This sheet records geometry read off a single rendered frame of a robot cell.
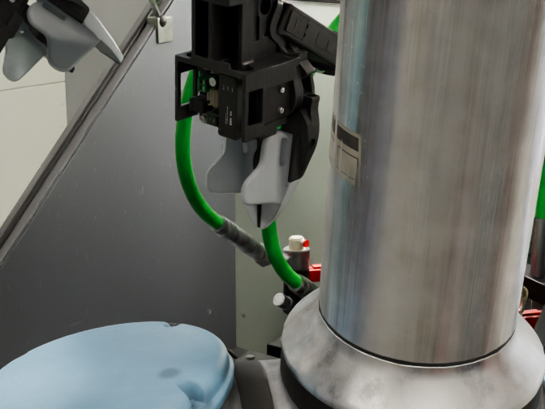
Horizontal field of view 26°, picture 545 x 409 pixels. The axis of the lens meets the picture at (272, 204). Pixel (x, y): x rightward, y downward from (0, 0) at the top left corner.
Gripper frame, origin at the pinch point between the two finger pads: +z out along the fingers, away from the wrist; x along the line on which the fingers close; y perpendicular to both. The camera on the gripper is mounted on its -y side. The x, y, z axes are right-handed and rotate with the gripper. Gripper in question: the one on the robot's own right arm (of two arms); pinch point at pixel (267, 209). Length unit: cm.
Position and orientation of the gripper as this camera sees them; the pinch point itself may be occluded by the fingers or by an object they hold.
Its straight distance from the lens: 96.3
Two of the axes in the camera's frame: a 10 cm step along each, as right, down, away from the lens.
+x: 7.7, 2.7, -5.8
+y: -6.4, 2.9, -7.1
